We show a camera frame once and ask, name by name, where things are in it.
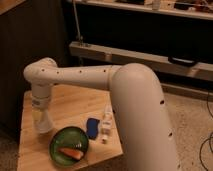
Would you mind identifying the black floor cable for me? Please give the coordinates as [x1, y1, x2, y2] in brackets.
[199, 96, 213, 171]

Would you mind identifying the orange carrot piece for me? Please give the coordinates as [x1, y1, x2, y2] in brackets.
[59, 147, 84, 160]

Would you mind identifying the wooden table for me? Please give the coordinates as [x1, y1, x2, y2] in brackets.
[17, 85, 123, 171]

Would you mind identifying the grey metal case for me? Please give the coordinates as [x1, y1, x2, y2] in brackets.
[69, 41, 213, 81]

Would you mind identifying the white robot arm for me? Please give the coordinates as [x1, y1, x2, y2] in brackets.
[23, 58, 182, 171]

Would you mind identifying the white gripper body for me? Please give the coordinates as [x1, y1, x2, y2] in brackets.
[31, 96, 50, 110]

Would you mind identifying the blue sponge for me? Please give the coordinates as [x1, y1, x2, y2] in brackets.
[86, 118, 100, 140]

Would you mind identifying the small clear plastic bottle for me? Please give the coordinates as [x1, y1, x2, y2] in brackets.
[101, 105, 113, 144]

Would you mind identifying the green plate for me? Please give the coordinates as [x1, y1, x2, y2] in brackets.
[49, 126, 89, 167]

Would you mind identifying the black case handle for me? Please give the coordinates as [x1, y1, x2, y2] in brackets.
[168, 57, 198, 67]

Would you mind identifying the dark wooden cabinet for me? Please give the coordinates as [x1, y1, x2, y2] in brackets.
[0, 0, 67, 134]

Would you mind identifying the metal pole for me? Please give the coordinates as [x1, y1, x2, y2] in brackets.
[72, 0, 83, 46]

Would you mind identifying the cluttered upper shelf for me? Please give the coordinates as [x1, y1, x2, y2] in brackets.
[75, 0, 213, 21]

